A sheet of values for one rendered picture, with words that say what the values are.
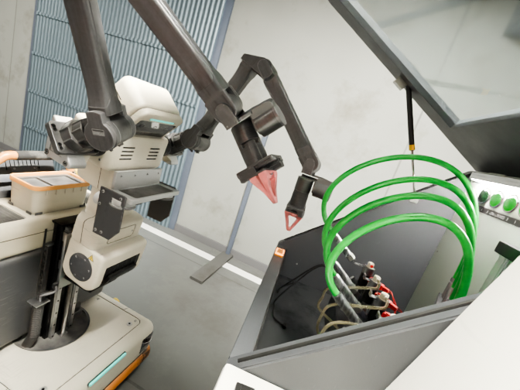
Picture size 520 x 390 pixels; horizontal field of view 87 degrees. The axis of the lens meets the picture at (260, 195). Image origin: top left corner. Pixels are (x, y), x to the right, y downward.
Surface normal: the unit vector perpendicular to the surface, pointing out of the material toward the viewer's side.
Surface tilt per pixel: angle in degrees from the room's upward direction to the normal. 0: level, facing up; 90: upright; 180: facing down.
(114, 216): 90
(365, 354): 90
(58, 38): 90
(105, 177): 90
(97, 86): 106
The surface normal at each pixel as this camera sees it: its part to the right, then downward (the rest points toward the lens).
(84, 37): -0.11, 0.50
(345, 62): -0.30, 0.13
